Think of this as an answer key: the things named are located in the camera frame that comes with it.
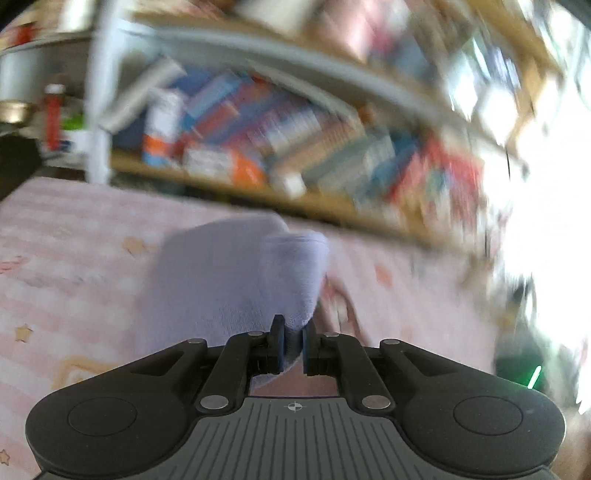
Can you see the pink checkered tablecloth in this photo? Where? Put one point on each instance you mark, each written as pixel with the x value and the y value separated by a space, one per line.
pixel 69 258

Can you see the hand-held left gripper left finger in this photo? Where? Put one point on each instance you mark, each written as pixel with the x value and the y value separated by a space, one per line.
pixel 277 346

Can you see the tall white orange blue box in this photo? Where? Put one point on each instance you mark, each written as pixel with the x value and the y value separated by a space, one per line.
pixel 160 131

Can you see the wooden bookshelf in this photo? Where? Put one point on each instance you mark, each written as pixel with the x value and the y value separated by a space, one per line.
pixel 258 189

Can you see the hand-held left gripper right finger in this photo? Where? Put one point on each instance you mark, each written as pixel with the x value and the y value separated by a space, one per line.
pixel 308 347

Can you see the purple and brown sweater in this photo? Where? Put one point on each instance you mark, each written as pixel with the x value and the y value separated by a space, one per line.
pixel 217 281

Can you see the row of books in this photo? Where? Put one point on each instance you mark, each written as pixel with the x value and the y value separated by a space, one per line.
pixel 300 124

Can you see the white charger adapter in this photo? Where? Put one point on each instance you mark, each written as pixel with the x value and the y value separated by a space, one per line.
pixel 288 182

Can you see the white tub with green lid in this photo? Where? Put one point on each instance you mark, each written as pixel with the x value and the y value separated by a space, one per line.
pixel 77 134

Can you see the red bottle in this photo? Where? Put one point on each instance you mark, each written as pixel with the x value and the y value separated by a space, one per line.
pixel 53 117

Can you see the flat white orange box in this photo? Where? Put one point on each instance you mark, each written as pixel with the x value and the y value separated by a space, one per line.
pixel 221 165

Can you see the brass bowl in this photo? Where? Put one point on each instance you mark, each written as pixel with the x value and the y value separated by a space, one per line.
pixel 14 110

